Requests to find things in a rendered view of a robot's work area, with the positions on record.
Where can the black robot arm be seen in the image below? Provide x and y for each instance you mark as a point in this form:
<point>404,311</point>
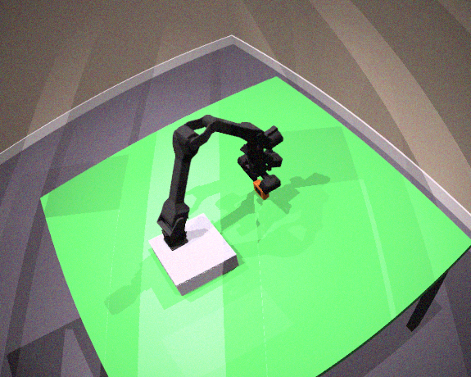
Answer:
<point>186,144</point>

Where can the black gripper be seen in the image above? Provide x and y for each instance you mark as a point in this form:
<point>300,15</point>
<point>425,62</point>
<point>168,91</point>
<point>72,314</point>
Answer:
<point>255,169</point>

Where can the orange block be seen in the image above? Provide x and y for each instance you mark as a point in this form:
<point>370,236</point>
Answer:
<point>259,191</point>

